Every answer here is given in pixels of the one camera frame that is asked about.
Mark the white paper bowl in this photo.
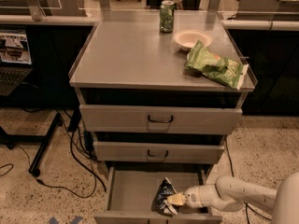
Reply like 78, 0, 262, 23
173, 29, 212, 51

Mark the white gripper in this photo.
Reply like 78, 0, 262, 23
167, 185, 219, 208

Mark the grey metal drawer cabinet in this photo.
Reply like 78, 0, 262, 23
68, 10, 258, 224

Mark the top grey drawer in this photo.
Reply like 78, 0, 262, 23
79, 105, 242, 134

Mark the middle grey drawer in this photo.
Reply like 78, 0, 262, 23
93, 141, 224, 164

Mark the black laptop stand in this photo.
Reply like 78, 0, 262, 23
0, 113, 63, 177

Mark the black floor cable left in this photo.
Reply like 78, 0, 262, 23
36, 109, 107, 200

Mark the black floor cable right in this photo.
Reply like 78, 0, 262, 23
223, 136, 274, 224

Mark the green chip bag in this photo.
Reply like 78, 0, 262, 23
185, 41, 249, 90

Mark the blue chip bag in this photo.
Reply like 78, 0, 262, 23
153, 177, 178, 216

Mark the black floor cable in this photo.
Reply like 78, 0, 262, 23
36, 109, 107, 200
223, 136, 274, 224

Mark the black laptop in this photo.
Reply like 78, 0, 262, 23
0, 29, 33, 96

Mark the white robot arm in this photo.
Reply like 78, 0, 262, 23
165, 173, 299, 224

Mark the bottom grey open drawer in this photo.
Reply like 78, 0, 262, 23
94, 163, 221, 224

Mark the green soda can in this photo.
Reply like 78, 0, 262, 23
160, 0, 175, 33

